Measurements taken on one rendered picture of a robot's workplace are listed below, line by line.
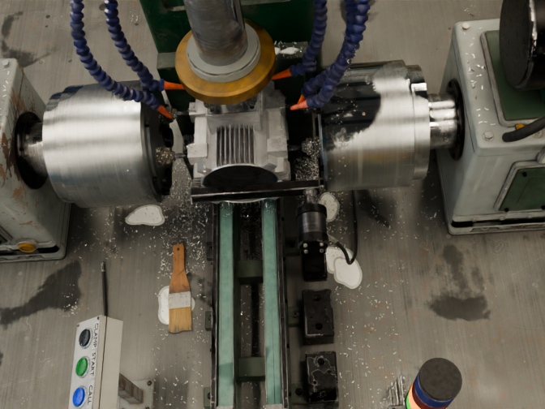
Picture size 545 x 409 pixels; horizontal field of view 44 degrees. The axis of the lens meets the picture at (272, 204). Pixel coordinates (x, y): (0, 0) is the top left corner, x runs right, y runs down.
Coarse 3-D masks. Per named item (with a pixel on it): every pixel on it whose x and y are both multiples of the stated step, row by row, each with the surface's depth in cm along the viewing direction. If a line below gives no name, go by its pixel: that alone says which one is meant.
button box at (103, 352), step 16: (96, 320) 116; (112, 320) 117; (96, 336) 114; (112, 336) 116; (80, 352) 115; (96, 352) 112; (112, 352) 114; (96, 368) 111; (112, 368) 113; (80, 384) 112; (96, 384) 110; (112, 384) 112; (96, 400) 109; (112, 400) 111
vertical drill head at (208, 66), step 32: (192, 0) 101; (224, 0) 102; (192, 32) 111; (224, 32) 108; (256, 32) 120; (192, 64) 116; (224, 64) 114; (256, 64) 117; (192, 96) 118; (224, 96) 115; (256, 96) 122
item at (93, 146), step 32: (64, 96) 128; (96, 96) 127; (160, 96) 139; (32, 128) 134; (64, 128) 125; (96, 128) 124; (128, 128) 124; (160, 128) 136; (32, 160) 133; (64, 160) 125; (96, 160) 125; (128, 160) 124; (160, 160) 130; (64, 192) 131; (96, 192) 129; (128, 192) 129; (160, 192) 134
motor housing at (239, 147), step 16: (272, 96) 137; (272, 112) 134; (208, 128) 132; (240, 128) 128; (272, 128) 132; (208, 144) 131; (224, 144) 128; (240, 144) 126; (256, 144) 128; (224, 160) 126; (240, 160) 125; (256, 160) 127; (208, 176) 137; (224, 176) 141; (240, 176) 142; (256, 176) 141; (272, 176) 138; (288, 176) 132
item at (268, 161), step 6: (270, 84) 135; (264, 90) 135; (270, 90) 135; (264, 156) 127; (270, 156) 126; (198, 162) 128; (204, 162) 127; (210, 162) 128; (264, 162) 126; (270, 162) 126; (276, 162) 127; (198, 168) 128; (204, 168) 126; (210, 168) 127; (270, 168) 127; (204, 174) 129; (270, 198) 138; (276, 198) 138
